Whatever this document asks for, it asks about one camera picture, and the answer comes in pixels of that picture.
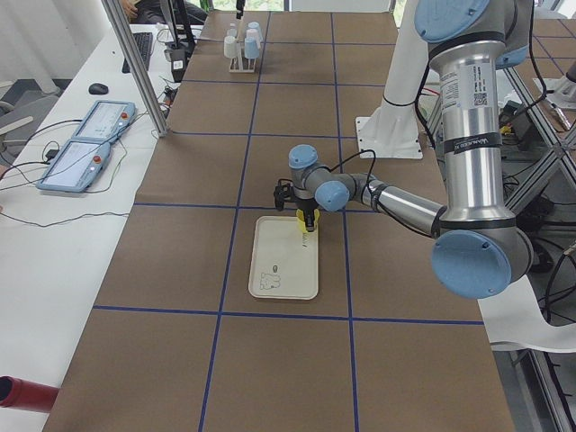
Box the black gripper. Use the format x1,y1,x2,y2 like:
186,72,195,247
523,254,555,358
274,178,316,233

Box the yellow plastic cup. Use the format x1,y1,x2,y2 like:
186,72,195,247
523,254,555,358
296,209,320,233

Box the light blue plastic cup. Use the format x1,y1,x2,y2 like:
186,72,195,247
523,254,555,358
244,36,260,60

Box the pale green plastic cup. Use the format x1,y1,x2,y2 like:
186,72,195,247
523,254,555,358
223,35,238,59

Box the grey plastic cup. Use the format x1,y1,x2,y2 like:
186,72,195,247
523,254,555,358
227,23,238,37

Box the pink plastic cup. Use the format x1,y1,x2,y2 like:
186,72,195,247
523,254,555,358
247,29,261,41

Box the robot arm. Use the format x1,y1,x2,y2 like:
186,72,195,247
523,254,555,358
236,0,246,20
274,1,534,299

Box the white plastic tray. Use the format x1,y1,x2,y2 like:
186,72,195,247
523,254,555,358
247,216,319,301

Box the white chair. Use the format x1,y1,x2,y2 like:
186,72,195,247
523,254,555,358
478,276,576,354

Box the far teach pendant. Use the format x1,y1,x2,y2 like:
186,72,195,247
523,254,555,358
72,100,136,143

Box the teach pendant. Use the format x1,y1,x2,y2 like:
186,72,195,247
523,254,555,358
36,139,111,194
72,100,136,143

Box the near teach pendant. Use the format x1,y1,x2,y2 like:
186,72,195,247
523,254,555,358
36,139,111,194

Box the black keyboard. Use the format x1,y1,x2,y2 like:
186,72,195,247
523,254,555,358
132,31,154,71

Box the black computer mouse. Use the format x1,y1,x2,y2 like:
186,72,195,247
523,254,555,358
88,83,109,95

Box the red cylinder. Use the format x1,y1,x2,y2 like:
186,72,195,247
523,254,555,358
1,376,59,413

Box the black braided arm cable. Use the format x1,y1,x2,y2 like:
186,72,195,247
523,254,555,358
330,149,383,212

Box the white wire cup rack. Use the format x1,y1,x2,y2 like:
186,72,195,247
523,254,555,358
224,18,263,73

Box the black pendant cable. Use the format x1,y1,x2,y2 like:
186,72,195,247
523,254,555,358
0,112,149,229

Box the aluminium frame post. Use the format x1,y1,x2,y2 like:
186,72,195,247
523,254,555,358
101,0,168,137

